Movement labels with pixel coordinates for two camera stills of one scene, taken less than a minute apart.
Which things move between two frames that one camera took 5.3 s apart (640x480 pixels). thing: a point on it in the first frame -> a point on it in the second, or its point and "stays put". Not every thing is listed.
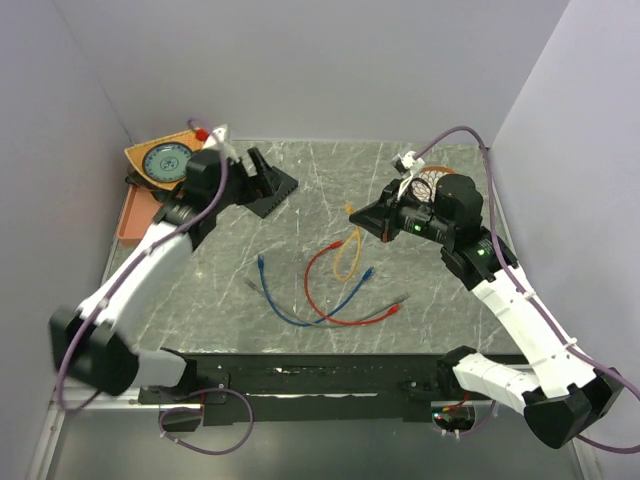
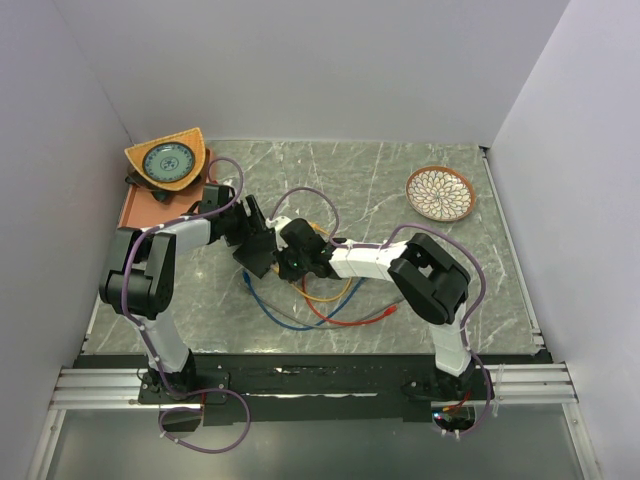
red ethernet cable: [337, 244] stays put
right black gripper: [381, 217] -> [285, 271]
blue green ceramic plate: [166, 162] stays put
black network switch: [283, 184] -> [257, 254]
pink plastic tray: [140, 210] stays put
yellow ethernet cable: [350, 209] -> [314, 225]
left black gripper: [255, 185] -> [250, 228]
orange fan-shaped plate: [135, 156] stays put
